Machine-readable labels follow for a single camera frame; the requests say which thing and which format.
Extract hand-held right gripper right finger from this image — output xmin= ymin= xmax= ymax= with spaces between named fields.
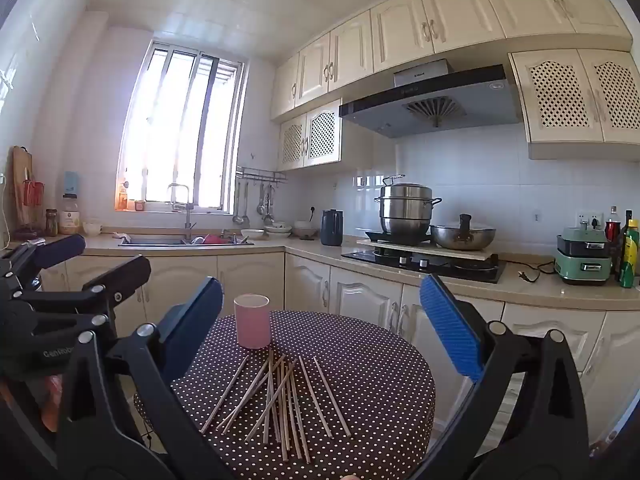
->
xmin=419 ymin=274 xmax=591 ymax=480

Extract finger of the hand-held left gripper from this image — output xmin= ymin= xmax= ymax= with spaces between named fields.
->
xmin=0 ymin=234 xmax=87 ymax=301
xmin=17 ymin=255 xmax=152 ymax=336

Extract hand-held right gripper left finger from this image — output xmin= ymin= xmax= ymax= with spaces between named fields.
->
xmin=55 ymin=276 xmax=224 ymax=480

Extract pink cup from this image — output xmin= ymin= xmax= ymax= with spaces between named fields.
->
xmin=234 ymin=294 xmax=272 ymax=350

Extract bunch of wooden chopsticks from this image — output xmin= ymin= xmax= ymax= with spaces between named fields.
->
xmin=200 ymin=347 xmax=352 ymax=463

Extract hanging steel utensils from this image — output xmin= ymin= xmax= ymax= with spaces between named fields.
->
xmin=257 ymin=183 xmax=276 ymax=227

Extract large condiment jar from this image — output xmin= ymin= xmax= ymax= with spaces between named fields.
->
xmin=59 ymin=194 xmax=81 ymax=235

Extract steel sink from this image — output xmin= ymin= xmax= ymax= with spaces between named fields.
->
xmin=118 ymin=234 xmax=255 ymax=247

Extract black glass gas hob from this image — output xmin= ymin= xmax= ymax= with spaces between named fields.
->
xmin=341 ymin=247 xmax=507 ymax=285

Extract cream base cabinet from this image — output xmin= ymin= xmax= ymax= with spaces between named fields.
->
xmin=37 ymin=250 xmax=640 ymax=461

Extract steel faucet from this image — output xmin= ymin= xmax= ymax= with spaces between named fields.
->
xmin=167 ymin=183 xmax=197 ymax=241

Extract beige board under pots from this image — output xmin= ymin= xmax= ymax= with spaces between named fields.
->
xmin=356 ymin=237 xmax=493 ymax=262

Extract wooden cutting board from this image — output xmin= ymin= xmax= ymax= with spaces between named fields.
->
xmin=11 ymin=146 xmax=34 ymax=233

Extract steel wok with lid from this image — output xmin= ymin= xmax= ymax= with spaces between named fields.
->
xmin=430 ymin=214 xmax=497 ymax=252

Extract brown polka dot tablecloth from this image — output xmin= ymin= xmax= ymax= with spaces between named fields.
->
xmin=132 ymin=310 xmax=437 ymax=480

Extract hanging steel ladle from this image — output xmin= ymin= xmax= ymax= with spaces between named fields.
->
xmin=232 ymin=182 xmax=250 ymax=226

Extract steel steamer pot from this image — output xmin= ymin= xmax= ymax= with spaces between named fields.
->
xmin=375 ymin=175 xmax=444 ymax=239

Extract beige stone countertop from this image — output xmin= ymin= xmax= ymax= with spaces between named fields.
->
xmin=0 ymin=232 xmax=640 ymax=312

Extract green kitchen scale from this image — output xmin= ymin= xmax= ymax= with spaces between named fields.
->
xmin=554 ymin=226 xmax=614 ymax=286

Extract kitchen window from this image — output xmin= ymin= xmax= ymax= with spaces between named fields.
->
xmin=114 ymin=40 xmax=249 ymax=216

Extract dark kettle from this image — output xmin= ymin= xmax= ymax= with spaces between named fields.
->
xmin=320 ymin=209 xmax=344 ymax=247

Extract green yellow bottle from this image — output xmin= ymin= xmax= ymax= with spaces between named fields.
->
xmin=620 ymin=219 xmax=640 ymax=289

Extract dark glass bottle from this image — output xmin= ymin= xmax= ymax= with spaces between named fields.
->
xmin=614 ymin=210 xmax=632 ymax=276

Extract small lattice door cabinet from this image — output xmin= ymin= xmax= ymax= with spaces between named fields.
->
xmin=276 ymin=99 xmax=344 ymax=172

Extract grey range hood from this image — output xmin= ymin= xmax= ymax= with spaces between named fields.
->
xmin=339 ymin=59 xmax=523 ymax=140

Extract large lattice door cabinet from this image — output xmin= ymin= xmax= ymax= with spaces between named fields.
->
xmin=507 ymin=49 xmax=640 ymax=162

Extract black power cable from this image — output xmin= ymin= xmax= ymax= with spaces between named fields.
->
xmin=517 ymin=262 xmax=557 ymax=283

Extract metal utensil rail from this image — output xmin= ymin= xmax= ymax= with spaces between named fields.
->
xmin=236 ymin=166 xmax=288 ymax=184

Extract cream upper wall cabinet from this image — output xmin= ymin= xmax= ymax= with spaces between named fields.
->
xmin=270 ymin=0 xmax=636 ymax=122

